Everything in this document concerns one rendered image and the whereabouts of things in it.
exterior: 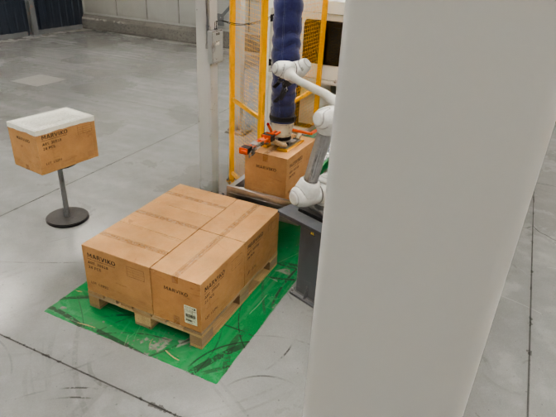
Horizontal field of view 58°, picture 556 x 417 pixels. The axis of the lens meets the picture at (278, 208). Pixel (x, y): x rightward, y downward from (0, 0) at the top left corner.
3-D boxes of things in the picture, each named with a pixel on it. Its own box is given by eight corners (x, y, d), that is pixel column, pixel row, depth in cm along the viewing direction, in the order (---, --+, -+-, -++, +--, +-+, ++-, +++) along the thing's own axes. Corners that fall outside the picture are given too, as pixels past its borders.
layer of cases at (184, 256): (181, 222, 470) (179, 183, 452) (277, 250, 434) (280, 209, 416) (88, 289, 373) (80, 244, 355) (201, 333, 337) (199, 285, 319)
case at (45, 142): (72, 146, 498) (66, 107, 480) (98, 155, 480) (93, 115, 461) (15, 164, 453) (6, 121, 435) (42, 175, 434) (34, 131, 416)
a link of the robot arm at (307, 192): (319, 208, 358) (296, 214, 346) (306, 195, 368) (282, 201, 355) (352, 111, 314) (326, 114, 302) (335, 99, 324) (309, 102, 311)
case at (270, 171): (275, 170, 489) (276, 130, 471) (312, 179, 474) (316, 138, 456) (244, 192, 441) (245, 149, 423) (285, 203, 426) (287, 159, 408)
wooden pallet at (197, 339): (182, 235, 477) (181, 222, 470) (276, 264, 441) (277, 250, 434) (89, 305, 380) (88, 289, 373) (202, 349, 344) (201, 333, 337)
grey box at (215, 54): (218, 59, 489) (218, 28, 475) (223, 60, 487) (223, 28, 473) (208, 63, 473) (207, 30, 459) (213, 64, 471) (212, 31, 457)
